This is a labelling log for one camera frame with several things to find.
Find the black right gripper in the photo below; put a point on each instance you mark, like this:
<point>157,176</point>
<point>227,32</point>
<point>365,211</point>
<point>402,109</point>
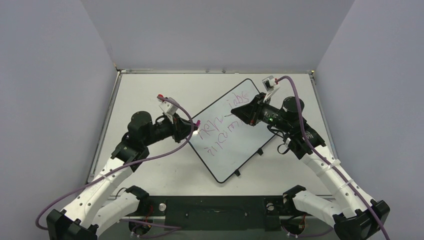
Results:
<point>255,110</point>

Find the black framed whiteboard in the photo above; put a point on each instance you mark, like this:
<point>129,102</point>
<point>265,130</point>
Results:
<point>224,144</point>

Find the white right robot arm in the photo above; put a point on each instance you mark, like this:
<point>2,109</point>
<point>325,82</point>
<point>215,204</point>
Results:
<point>353,215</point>

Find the aluminium front rail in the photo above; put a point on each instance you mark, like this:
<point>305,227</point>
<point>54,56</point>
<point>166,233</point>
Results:
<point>94,212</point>

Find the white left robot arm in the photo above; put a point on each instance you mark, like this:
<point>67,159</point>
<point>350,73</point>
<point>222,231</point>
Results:
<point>124,161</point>

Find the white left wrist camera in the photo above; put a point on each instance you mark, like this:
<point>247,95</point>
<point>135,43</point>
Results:
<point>168,107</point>

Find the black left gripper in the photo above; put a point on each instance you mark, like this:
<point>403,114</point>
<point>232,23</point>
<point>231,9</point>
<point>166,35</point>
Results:
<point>180,129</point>

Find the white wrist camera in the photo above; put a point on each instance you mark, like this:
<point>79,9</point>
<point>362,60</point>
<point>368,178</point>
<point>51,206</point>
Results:
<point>271,87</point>
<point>168,107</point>

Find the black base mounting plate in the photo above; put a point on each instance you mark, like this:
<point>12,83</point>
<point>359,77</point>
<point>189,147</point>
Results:
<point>218,213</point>

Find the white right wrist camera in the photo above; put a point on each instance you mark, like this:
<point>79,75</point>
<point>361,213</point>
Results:
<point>271,87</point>

